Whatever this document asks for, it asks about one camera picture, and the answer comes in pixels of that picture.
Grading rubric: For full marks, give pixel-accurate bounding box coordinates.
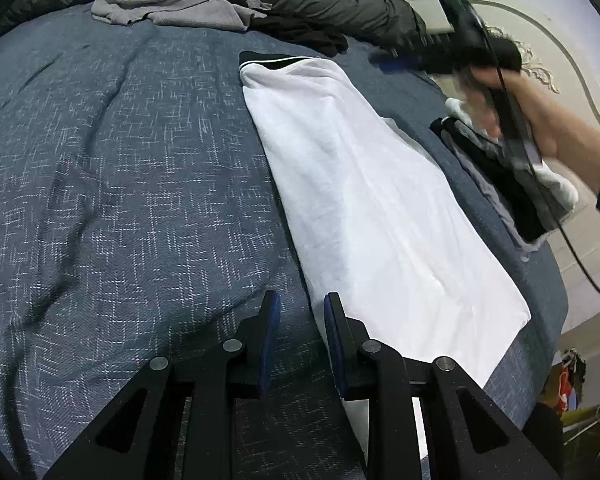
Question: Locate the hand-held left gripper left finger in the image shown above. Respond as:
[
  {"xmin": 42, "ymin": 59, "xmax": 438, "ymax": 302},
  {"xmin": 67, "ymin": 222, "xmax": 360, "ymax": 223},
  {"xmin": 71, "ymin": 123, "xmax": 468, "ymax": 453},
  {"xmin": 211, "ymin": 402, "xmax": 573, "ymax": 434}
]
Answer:
[{"xmin": 42, "ymin": 290, "xmax": 282, "ymax": 480}]

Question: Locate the person's right hand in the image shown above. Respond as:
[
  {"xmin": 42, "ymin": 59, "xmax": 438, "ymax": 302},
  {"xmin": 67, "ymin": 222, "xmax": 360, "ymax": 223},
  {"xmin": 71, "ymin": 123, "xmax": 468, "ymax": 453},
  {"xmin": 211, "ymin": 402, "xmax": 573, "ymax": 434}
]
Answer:
[{"xmin": 472, "ymin": 67, "xmax": 600, "ymax": 193}]

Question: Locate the red printed bag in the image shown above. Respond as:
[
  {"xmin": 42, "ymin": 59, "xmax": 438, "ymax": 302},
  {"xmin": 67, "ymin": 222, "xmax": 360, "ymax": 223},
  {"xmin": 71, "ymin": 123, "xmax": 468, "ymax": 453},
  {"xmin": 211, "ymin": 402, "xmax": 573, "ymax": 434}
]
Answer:
[{"xmin": 555, "ymin": 347, "xmax": 587, "ymax": 413}]

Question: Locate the black cable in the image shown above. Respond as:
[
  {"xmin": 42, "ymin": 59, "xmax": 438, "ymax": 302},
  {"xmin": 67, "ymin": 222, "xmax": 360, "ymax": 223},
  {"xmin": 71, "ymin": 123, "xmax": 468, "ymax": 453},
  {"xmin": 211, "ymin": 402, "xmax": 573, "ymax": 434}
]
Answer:
[{"xmin": 559, "ymin": 222, "xmax": 600, "ymax": 307}]

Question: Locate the yellow green bag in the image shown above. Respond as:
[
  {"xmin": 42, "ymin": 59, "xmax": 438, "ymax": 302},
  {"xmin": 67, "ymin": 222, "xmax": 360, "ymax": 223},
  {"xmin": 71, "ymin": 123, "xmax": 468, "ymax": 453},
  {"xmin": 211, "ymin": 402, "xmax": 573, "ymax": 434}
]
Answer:
[{"xmin": 564, "ymin": 392, "xmax": 600, "ymax": 458}]

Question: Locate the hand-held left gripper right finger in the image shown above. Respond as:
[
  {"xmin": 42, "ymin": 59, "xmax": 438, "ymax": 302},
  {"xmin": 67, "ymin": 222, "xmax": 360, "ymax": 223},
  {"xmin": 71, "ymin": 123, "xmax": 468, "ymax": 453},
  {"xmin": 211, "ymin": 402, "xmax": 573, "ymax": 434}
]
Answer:
[{"xmin": 323, "ymin": 291, "xmax": 563, "ymax": 480}]

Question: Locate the grey folded garment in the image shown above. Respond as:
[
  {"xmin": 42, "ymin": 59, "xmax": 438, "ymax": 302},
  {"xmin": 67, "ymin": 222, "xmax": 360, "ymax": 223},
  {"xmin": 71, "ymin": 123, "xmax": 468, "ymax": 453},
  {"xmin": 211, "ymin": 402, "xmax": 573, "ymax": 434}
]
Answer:
[{"xmin": 450, "ymin": 145, "xmax": 551, "ymax": 262}]

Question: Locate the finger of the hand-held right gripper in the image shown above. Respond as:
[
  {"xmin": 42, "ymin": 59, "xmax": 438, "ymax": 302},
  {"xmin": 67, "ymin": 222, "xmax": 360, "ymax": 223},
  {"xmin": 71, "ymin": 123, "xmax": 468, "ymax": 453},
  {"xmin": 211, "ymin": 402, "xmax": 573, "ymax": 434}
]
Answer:
[{"xmin": 369, "ymin": 35, "xmax": 431, "ymax": 73}]

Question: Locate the cream tufted headboard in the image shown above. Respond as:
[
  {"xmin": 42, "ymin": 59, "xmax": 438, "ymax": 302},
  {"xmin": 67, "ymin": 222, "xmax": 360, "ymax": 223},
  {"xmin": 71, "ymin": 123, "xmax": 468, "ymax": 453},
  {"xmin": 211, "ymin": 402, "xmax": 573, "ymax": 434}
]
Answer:
[{"xmin": 397, "ymin": 0, "xmax": 600, "ymax": 321}]

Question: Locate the white polo shirt black collar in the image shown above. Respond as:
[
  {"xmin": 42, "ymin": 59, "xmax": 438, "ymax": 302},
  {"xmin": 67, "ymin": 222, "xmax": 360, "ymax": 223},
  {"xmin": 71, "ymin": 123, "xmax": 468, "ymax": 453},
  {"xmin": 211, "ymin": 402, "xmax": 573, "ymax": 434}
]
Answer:
[{"xmin": 239, "ymin": 51, "xmax": 532, "ymax": 466}]

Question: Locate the white folded shirt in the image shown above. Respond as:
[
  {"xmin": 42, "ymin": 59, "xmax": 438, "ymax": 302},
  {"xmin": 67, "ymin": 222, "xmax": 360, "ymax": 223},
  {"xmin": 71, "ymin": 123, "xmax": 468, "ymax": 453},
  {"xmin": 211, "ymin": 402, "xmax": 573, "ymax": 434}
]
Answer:
[{"xmin": 445, "ymin": 97, "xmax": 580, "ymax": 221}]

